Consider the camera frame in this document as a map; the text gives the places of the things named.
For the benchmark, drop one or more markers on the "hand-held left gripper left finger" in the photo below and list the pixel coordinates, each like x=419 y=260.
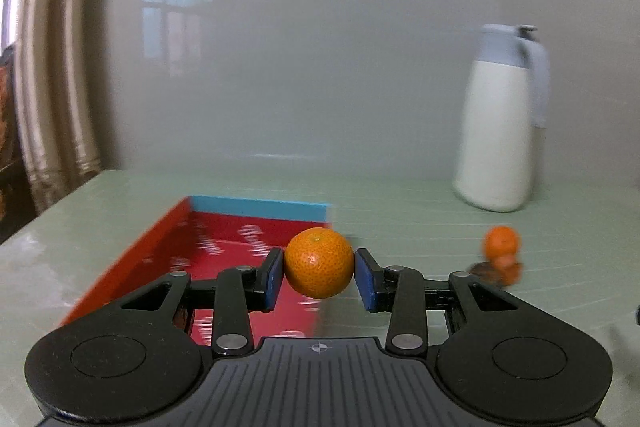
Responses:
x=274 y=279

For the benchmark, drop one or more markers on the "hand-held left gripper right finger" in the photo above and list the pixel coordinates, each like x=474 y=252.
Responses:
x=364 y=279

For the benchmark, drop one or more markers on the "orange mandarin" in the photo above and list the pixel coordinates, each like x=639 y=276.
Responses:
x=320 y=262
x=501 y=242

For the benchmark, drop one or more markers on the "colourful cardboard box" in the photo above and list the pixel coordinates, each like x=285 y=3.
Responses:
x=225 y=227

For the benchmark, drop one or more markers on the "white jug with grey lid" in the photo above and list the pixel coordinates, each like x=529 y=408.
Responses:
x=495 y=132

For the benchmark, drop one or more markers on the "beige curtain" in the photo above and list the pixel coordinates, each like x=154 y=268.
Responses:
x=55 y=82

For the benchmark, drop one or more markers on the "dark wooden sofa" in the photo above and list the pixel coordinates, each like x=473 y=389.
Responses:
x=6 y=132

